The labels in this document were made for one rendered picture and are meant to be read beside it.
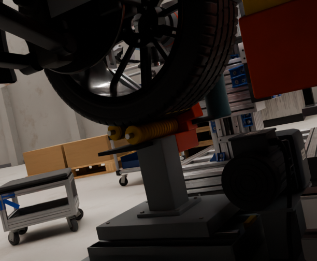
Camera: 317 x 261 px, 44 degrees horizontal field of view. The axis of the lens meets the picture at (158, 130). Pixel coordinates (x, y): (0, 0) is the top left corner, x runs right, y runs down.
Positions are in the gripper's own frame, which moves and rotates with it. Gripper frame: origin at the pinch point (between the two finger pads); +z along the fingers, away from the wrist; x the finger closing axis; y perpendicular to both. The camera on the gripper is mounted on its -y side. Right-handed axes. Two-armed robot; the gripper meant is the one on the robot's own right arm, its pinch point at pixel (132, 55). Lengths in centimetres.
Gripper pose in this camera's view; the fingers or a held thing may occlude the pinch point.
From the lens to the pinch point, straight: 180.0
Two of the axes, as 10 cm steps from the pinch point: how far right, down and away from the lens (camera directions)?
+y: 1.1, -9.6, 2.5
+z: 8.7, -0.2, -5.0
